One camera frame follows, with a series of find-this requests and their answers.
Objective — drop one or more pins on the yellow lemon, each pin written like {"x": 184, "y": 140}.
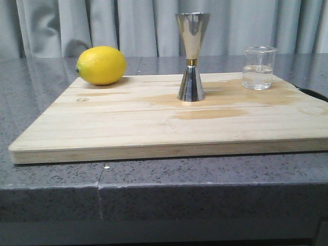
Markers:
{"x": 101, "y": 65}

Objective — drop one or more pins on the small glass beaker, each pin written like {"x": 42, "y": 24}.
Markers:
{"x": 259, "y": 66}

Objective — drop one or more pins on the steel hourglass jigger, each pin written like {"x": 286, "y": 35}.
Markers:
{"x": 193, "y": 28}

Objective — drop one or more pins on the light wooden cutting board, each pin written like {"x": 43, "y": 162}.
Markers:
{"x": 141, "y": 117}

